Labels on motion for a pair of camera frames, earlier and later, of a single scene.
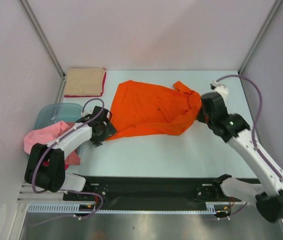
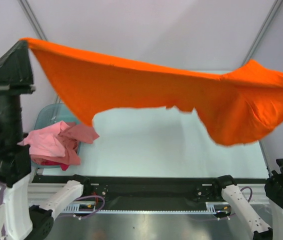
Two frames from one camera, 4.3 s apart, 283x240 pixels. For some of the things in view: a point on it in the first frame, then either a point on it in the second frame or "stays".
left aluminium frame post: (41, 33) stays
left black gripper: (109, 130) -> (12, 73)
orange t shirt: (140, 107) -> (250, 104)
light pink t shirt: (43, 135) stays
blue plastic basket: (48, 114) stays
